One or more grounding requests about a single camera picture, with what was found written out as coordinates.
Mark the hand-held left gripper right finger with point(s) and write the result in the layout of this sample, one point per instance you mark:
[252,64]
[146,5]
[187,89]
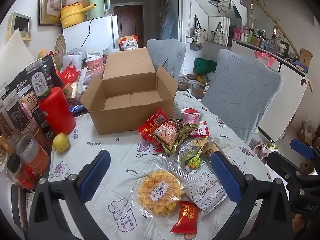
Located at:
[225,177]

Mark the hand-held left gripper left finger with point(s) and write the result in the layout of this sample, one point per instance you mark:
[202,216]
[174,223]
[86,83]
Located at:
[96,172]

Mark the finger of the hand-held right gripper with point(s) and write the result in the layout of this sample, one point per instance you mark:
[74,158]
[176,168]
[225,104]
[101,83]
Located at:
[280,162]
[301,148]

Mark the white bread-print snack packet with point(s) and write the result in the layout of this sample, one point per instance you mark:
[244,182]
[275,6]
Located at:
[202,195]

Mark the small gold box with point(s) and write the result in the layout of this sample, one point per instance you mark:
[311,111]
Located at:
[208,150]

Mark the green lollipop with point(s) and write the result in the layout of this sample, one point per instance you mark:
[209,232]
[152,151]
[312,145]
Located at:
[193,161]

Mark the clear silver snack packet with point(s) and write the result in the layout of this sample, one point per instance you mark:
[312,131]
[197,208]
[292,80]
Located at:
[186,152]

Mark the small red candy packet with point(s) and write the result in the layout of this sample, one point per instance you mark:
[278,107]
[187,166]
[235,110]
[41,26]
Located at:
[186,217]

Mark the brown cardboard box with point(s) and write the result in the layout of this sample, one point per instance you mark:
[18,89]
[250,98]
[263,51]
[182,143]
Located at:
[125,120]

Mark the clear waffle packet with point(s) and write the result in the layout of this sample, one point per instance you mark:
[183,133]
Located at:
[157,192]

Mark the pink jelly cup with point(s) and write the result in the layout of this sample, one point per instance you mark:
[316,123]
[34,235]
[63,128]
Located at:
[191,116]

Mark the red yellow-print snack packet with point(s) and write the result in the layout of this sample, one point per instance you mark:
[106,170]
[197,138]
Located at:
[150,127]

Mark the green slipper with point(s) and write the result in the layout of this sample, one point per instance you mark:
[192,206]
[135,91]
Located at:
[272,146]

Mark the pink slippers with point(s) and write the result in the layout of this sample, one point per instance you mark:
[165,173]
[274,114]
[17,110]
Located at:
[258,147]

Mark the white quilted printed tablecloth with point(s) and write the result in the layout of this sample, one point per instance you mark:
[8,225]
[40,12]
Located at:
[120,155]

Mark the yellow lemon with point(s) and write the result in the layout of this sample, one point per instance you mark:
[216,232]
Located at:
[61,142]

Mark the white cabinet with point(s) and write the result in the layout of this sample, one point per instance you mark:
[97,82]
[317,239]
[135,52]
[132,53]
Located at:
[287,100]

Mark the red white label packet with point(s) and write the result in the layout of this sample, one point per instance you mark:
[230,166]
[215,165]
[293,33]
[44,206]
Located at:
[201,130]

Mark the blue comb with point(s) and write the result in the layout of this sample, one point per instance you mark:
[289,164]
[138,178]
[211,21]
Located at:
[77,109]

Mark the empty clear plastic jar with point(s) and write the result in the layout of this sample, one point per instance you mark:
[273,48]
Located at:
[32,152]

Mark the red plastic canister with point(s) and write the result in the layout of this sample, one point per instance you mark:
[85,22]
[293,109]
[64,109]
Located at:
[57,112]

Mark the grey covered chair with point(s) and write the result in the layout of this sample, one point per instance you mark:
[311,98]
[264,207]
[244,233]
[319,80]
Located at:
[165,52]
[240,92]

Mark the black lid jar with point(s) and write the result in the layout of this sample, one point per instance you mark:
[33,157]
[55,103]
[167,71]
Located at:
[13,163]

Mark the small open cardboard carton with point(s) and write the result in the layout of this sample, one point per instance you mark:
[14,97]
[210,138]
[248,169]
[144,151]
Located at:
[305,57]

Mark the pink bottle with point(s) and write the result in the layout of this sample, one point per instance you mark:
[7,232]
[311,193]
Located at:
[27,110]

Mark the pink ribbon bow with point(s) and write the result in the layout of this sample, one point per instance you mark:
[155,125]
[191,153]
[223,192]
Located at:
[268,57]

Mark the red foil packet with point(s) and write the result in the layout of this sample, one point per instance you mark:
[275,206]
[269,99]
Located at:
[68,74]

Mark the clear jar dark label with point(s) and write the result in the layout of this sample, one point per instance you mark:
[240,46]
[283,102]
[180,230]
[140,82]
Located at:
[40,80]

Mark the green crate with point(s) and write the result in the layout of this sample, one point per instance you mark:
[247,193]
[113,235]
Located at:
[205,65]

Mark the row of cosmetic bottles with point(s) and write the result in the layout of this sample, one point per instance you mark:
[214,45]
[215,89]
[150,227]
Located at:
[262,40]

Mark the black stand-up pouch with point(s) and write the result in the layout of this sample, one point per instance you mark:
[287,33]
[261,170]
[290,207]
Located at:
[20,85]

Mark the round woven fan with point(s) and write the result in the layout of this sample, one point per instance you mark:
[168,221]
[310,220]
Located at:
[60,47]

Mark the bamboo pole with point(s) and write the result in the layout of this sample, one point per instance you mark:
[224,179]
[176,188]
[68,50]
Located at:
[275,20]

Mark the large red snack bag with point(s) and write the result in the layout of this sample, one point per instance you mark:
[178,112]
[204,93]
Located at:
[127,40]

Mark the white fridge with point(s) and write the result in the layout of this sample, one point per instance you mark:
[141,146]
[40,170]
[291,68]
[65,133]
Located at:
[100,35]

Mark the white foam board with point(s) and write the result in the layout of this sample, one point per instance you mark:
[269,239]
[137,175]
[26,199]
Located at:
[15,52]

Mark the white printed tote bag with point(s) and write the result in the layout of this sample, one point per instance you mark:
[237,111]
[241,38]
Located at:
[199,33]

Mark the brown door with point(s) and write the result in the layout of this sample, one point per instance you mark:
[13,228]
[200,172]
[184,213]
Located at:
[127,20]

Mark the yellow cooking pot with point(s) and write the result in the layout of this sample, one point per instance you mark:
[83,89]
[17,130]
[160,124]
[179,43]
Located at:
[71,16]

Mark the blue plastic bag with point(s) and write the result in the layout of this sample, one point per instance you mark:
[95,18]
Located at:
[170,22]

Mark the light green electric kettle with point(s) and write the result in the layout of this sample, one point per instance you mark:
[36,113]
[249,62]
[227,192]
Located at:
[97,7]

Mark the gold framed picture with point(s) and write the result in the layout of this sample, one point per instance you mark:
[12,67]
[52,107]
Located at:
[51,2]

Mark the beige wall intercom panel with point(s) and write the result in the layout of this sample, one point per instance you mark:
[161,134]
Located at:
[21,25]

